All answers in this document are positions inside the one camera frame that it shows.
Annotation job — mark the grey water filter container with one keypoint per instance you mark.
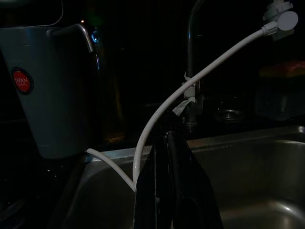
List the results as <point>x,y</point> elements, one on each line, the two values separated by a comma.
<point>52,100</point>

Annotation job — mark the glass oil bottle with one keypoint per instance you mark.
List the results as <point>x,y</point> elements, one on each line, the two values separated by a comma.
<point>114,133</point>

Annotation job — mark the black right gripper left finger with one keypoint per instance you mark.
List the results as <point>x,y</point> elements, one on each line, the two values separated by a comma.
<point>152,190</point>

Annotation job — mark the red yellow sponge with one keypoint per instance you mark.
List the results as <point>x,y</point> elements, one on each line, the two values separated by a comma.
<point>286,68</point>

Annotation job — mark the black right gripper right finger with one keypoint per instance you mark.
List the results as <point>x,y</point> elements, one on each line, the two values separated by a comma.
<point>195,190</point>

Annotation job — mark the stainless steel sink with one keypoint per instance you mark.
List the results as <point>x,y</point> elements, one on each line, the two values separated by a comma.
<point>250,179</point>

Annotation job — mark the white faucet filter attachment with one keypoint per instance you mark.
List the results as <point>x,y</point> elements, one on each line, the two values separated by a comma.
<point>286,20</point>

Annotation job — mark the white tape on faucet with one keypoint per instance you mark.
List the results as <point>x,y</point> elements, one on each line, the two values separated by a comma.
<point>189,91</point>

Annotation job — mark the chrome faucet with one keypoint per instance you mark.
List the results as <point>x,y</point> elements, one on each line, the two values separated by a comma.
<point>190,47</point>

